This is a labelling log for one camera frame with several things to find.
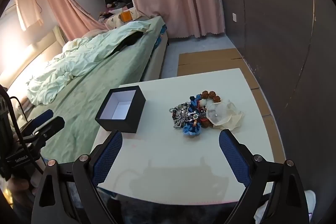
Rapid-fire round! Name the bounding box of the pale green quilt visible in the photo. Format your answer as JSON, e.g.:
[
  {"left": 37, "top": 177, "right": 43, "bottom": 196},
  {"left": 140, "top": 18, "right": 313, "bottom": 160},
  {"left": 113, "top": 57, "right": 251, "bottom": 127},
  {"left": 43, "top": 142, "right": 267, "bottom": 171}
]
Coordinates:
[{"left": 26, "top": 21, "right": 151, "bottom": 105}]

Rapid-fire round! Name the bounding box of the hanging cream towel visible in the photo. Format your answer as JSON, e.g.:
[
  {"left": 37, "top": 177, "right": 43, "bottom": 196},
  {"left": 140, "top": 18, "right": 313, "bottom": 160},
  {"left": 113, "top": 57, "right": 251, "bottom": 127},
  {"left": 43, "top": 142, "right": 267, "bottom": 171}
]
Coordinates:
[{"left": 15, "top": 0, "right": 44, "bottom": 31}]

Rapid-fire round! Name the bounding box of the blue flower hair tie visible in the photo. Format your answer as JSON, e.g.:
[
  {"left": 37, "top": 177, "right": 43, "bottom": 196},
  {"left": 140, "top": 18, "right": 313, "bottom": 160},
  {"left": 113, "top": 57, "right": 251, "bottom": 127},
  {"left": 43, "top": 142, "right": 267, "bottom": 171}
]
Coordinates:
[{"left": 182, "top": 121, "right": 202, "bottom": 137}]

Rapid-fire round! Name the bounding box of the black cable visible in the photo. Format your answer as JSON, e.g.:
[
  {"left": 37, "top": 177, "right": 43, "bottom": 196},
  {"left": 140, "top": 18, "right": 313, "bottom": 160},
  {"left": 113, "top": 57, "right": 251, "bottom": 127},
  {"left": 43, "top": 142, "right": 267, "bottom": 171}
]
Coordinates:
[{"left": 8, "top": 96, "right": 46, "bottom": 175}]

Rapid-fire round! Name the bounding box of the black garment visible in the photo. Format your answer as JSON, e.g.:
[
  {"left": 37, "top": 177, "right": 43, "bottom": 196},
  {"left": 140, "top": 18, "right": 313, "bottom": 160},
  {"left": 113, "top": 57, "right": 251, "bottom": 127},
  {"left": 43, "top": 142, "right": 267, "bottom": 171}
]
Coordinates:
[{"left": 115, "top": 31, "right": 145, "bottom": 52}]

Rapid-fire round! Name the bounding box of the black gift box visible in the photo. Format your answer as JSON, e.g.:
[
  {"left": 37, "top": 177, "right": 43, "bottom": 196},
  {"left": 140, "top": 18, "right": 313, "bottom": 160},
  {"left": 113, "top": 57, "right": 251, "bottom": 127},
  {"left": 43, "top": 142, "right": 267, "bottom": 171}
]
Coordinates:
[{"left": 95, "top": 85, "right": 146, "bottom": 134}]

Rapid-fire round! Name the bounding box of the white organza flower hair clip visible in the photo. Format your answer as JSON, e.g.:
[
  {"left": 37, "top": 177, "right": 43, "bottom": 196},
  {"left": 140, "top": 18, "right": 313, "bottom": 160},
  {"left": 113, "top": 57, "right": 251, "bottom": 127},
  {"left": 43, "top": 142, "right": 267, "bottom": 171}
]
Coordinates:
[{"left": 206, "top": 99, "right": 244, "bottom": 131}]

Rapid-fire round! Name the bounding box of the cardboard sheet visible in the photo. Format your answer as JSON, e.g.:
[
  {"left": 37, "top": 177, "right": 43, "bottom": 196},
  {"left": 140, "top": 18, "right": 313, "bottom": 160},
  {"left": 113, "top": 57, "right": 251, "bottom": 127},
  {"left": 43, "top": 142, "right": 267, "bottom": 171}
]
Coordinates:
[{"left": 177, "top": 48, "right": 286, "bottom": 164}]

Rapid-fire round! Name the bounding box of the cream headboard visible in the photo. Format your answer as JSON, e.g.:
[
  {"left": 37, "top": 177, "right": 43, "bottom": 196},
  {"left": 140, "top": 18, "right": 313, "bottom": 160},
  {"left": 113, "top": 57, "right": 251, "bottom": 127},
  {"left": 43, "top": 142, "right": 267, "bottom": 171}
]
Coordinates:
[{"left": 0, "top": 26, "right": 66, "bottom": 88}]

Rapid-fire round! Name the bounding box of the bed with green sheet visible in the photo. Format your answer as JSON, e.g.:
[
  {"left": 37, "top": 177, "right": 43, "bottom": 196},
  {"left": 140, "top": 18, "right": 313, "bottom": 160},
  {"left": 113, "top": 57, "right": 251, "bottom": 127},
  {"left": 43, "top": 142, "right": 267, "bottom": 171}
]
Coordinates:
[{"left": 0, "top": 15, "right": 168, "bottom": 164}]

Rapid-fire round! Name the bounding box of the silver chain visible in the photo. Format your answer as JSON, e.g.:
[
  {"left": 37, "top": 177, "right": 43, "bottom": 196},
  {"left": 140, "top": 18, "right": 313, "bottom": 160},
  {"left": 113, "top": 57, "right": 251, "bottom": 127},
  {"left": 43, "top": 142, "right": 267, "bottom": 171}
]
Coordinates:
[{"left": 169, "top": 103, "right": 191, "bottom": 129}]

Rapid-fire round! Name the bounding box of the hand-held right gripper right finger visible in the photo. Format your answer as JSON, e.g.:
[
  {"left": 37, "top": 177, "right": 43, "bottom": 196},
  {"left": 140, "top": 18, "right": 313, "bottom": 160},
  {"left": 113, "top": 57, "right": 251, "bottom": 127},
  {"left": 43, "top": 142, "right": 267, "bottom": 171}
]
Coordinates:
[{"left": 218, "top": 129, "right": 310, "bottom": 224}]

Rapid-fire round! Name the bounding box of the patterned pillow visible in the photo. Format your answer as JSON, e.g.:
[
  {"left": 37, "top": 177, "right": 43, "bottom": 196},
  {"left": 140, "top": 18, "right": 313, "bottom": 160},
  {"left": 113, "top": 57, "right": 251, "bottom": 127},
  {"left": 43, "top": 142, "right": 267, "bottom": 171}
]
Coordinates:
[{"left": 105, "top": 7, "right": 151, "bottom": 30}]

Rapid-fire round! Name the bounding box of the brown bead bracelet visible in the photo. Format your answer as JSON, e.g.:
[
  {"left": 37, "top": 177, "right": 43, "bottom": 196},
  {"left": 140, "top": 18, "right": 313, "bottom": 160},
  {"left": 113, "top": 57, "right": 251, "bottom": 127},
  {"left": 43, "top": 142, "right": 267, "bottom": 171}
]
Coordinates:
[{"left": 197, "top": 91, "right": 223, "bottom": 128}]

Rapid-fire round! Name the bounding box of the colourful small bead bracelet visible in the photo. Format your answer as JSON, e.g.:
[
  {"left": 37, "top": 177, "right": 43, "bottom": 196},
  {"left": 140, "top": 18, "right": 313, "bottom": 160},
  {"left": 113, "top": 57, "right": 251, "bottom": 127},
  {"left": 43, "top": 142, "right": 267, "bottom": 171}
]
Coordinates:
[{"left": 188, "top": 110, "right": 202, "bottom": 127}]

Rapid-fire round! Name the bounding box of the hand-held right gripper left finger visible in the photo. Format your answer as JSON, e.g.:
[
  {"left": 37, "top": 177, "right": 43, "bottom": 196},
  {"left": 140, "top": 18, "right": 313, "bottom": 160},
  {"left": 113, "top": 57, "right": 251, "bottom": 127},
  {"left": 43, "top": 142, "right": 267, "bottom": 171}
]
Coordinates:
[{"left": 31, "top": 130, "right": 124, "bottom": 224}]

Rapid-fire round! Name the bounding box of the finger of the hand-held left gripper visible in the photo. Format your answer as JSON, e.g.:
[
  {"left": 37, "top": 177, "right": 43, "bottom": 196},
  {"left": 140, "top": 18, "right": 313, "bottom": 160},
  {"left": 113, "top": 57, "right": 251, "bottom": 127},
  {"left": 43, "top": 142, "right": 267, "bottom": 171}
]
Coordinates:
[
  {"left": 31, "top": 116, "right": 66, "bottom": 148},
  {"left": 25, "top": 109, "right": 54, "bottom": 128}
]

